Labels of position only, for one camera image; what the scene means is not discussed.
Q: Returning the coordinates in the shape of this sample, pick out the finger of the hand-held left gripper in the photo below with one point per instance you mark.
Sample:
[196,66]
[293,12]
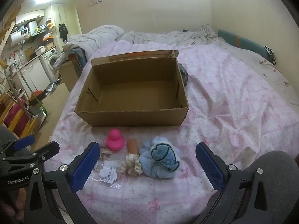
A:
[23,142]
[48,149]

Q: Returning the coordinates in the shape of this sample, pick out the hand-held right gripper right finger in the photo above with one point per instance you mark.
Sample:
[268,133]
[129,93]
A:
[210,168]

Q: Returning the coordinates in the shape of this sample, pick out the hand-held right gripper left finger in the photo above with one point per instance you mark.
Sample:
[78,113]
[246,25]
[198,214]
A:
[84,166]

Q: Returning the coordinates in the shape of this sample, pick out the clear plastic packet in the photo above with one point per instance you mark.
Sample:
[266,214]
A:
[108,172]

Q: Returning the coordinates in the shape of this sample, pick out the pink rubber duck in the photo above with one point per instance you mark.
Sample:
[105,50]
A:
[114,141]

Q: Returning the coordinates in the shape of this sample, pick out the cream scrunchie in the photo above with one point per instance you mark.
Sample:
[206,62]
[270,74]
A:
[131,165]

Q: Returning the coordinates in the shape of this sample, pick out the blue fluffy fish plush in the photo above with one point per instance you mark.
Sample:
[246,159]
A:
[161,158]

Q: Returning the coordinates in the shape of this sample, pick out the brown cylindrical soft toy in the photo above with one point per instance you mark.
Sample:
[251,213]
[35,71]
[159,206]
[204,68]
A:
[133,146]

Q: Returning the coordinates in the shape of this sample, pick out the brown cardboard box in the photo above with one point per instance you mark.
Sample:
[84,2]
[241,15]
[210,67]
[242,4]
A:
[133,91]

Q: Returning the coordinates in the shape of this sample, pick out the person's left hand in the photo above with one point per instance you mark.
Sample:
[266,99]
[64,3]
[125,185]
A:
[19,201]

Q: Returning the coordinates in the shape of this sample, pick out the red storage bins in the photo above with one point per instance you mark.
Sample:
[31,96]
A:
[14,116]

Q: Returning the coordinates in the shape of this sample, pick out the red stool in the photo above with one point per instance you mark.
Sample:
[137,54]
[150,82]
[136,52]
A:
[38,95]

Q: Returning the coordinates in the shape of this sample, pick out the pink bow-print bed sheet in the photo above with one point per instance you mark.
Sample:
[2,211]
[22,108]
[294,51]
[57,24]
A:
[233,112]

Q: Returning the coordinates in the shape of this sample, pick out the plain cardboard box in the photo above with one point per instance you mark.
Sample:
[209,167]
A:
[68,75]

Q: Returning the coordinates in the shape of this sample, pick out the white washing machine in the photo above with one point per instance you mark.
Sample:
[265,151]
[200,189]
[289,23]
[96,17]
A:
[50,61]

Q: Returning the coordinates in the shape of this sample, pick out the dark round object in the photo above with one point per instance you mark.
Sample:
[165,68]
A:
[184,74]

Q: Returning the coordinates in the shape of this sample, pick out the blue orange cloth pile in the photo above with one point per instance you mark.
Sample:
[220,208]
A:
[76,54]

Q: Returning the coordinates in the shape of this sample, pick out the white water heater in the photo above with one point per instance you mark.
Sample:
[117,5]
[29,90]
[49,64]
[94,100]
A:
[15,40]

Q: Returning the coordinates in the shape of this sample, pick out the black hanging garment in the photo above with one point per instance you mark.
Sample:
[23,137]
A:
[62,30]

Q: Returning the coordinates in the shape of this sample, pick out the black white checkered cloth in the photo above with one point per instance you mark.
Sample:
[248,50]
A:
[271,56]

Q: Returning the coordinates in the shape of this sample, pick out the teal pillow with orange stripe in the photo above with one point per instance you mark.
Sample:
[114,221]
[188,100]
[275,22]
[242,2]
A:
[240,41]

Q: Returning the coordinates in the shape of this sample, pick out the white grey quilt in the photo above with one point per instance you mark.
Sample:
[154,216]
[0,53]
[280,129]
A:
[144,36]

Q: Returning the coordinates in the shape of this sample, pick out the white wall cabinets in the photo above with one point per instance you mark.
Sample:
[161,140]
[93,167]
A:
[30,16]

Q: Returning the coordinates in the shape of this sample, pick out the red white wall fixture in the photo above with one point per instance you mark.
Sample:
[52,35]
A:
[95,0]

